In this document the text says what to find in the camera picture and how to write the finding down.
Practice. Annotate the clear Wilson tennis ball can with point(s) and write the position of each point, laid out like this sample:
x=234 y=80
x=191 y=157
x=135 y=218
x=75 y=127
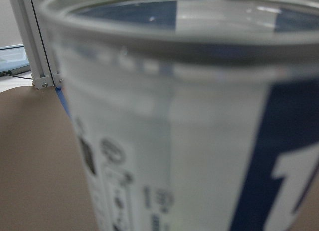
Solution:
x=194 y=115

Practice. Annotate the brown paper table cover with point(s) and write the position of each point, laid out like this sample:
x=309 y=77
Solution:
x=42 y=182

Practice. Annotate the aluminium frame post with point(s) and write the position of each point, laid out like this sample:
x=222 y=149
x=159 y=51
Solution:
x=37 y=46

